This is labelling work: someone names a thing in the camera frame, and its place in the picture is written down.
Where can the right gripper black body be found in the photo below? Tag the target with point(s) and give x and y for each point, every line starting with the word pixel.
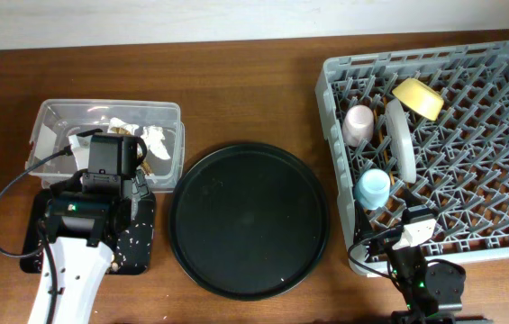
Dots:
pixel 383 243

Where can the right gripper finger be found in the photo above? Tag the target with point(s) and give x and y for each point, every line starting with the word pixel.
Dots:
pixel 363 229
pixel 410 199

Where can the wooden chopstick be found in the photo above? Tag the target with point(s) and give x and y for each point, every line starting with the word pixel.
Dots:
pixel 377 131
pixel 387 157

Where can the light blue plastic cup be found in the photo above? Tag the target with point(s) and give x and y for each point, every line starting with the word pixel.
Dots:
pixel 372 189

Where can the grey round plate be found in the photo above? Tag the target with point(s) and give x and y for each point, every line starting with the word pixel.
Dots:
pixel 401 144

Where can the pink plastic cup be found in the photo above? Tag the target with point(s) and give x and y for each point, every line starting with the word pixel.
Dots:
pixel 357 125

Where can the yellow bowl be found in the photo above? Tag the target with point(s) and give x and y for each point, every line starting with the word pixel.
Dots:
pixel 420 98

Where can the white paper napkin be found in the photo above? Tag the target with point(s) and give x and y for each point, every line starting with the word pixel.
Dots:
pixel 153 136

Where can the gold brown snack wrapper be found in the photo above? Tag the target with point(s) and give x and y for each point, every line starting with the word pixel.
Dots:
pixel 144 165

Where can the food scraps and rice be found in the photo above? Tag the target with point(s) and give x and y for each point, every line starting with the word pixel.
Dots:
pixel 120 217

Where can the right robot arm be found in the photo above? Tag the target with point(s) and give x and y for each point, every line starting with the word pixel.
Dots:
pixel 431 289

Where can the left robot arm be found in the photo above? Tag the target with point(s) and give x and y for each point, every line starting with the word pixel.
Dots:
pixel 83 223

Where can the grey plastic dishwasher rack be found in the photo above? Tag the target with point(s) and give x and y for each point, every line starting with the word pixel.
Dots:
pixel 462 158

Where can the clear plastic waste bin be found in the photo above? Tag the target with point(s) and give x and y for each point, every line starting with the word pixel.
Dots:
pixel 58 119

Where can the round black serving tray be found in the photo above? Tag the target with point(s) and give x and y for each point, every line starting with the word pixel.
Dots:
pixel 248 221

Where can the black rectangular tray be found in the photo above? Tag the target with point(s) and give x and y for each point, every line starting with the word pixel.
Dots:
pixel 133 251

